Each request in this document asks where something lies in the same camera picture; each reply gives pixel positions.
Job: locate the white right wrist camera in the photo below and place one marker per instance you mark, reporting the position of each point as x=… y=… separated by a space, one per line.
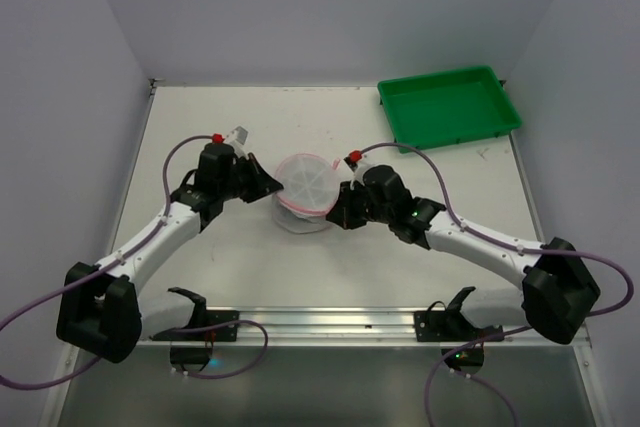
x=359 y=164

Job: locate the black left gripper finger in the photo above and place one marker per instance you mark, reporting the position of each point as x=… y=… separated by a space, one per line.
x=244 y=181
x=261 y=182

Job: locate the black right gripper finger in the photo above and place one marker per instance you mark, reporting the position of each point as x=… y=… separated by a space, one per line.
x=341 y=214
x=354 y=210

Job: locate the white mesh laundry bag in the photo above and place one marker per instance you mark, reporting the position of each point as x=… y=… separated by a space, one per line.
x=310 y=190

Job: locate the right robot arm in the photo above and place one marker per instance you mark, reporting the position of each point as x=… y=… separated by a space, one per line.
x=557 y=290

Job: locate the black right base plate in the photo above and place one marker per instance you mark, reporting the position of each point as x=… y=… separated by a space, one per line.
x=445 y=323

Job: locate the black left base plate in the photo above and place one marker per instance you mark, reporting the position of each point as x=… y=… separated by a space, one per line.
x=182 y=315

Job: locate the green plastic tray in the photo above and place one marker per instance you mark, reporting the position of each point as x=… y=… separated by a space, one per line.
x=447 y=108

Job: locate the aluminium mounting rail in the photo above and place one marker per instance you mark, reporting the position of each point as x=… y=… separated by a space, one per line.
x=325 y=327

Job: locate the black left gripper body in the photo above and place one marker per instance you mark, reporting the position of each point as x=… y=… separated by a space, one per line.
x=248 y=177

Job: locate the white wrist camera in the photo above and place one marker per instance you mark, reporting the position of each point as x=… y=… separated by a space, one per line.
x=359 y=164
x=237 y=138

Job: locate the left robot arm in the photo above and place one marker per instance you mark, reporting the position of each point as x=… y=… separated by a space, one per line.
x=100 y=310

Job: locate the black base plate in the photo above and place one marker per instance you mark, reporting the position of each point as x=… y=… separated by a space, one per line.
x=445 y=323
x=182 y=315

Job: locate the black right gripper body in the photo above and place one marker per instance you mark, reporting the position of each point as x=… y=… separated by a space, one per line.
x=351 y=204

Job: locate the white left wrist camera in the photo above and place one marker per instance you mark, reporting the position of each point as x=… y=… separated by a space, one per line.
x=237 y=138

